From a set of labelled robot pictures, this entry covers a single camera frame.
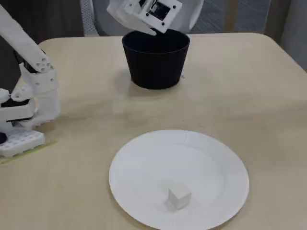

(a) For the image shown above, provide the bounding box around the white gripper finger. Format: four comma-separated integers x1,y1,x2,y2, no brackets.
140,23,158,36

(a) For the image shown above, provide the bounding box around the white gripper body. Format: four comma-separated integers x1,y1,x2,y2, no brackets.
106,0,147,27

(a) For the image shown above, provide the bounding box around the white cube block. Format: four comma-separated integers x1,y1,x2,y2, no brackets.
167,183,192,210

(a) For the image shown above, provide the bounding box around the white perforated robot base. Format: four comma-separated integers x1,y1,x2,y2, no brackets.
0,130,46,158

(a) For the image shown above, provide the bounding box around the black pot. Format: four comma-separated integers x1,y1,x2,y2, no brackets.
121,29,191,90

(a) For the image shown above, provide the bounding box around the white paper plate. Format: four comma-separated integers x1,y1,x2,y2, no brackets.
109,130,250,224

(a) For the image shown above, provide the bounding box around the white mesh office chair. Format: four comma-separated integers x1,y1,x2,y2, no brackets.
80,0,204,36

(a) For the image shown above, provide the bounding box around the green tape strip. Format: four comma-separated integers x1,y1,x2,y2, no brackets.
0,140,58,165

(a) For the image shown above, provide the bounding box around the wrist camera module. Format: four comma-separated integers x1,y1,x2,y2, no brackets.
136,0,183,34

